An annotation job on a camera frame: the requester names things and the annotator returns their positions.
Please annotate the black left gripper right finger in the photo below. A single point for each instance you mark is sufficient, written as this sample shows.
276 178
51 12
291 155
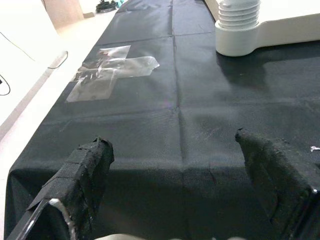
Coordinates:
275 175

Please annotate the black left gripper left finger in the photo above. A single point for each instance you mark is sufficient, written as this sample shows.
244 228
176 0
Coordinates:
85 175

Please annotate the white plastic table leg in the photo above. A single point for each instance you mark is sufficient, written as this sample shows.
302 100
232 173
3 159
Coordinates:
237 15

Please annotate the white plastic children table top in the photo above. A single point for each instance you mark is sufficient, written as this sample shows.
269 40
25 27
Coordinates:
287 30

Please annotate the small white scrap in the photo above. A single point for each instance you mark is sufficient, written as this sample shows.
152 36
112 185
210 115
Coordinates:
314 148

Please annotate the black table cloth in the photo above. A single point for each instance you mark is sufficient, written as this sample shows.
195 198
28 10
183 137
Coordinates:
175 125

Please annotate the clear adhesive tape patch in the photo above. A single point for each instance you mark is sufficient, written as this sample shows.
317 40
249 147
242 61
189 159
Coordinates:
130 66

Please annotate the small teal object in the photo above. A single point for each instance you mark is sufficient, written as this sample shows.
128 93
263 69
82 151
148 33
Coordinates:
120 2

